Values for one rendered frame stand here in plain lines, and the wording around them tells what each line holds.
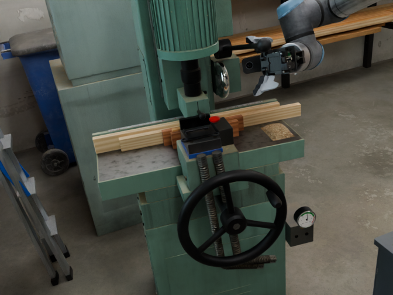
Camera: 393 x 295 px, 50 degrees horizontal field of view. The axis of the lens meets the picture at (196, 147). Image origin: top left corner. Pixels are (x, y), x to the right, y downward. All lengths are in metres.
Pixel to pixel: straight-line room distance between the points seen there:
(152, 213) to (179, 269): 0.23
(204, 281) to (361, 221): 1.23
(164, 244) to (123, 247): 1.07
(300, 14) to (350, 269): 1.26
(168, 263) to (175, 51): 0.64
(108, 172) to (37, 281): 1.24
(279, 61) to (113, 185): 0.56
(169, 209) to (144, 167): 0.15
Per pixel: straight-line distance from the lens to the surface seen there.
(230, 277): 1.45
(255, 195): 1.28
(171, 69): 1.31
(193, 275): 1.40
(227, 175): 0.99
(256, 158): 1.22
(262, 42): 1.02
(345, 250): 2.24
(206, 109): 1.23
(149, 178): 1.16
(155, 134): 1.27
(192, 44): 1.13
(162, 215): 1.23
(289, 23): 1.35
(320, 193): 2.62
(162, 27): 1.15
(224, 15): 1.41
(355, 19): 4.09
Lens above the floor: 1.47
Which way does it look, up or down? 27 degrees down
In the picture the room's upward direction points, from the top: 7 degrees counter-clockwise
